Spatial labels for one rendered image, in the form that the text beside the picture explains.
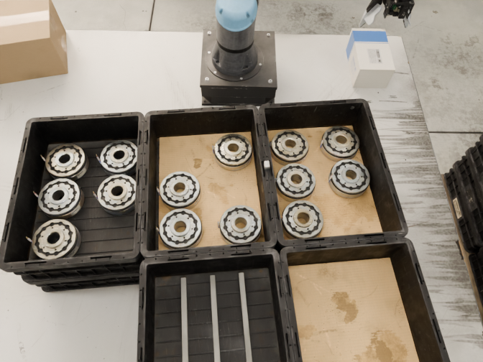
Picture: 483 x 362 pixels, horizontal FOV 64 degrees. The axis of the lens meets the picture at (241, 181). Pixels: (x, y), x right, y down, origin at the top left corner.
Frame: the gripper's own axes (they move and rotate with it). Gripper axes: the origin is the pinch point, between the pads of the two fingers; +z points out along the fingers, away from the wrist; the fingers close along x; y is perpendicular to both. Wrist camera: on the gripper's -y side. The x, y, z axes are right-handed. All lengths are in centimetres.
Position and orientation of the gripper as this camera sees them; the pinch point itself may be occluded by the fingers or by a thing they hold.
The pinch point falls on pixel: (382, 26)
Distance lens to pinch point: 144.1
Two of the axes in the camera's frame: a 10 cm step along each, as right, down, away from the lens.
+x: 10.0, 0.1, 0.2
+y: 0.0, 8.8, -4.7
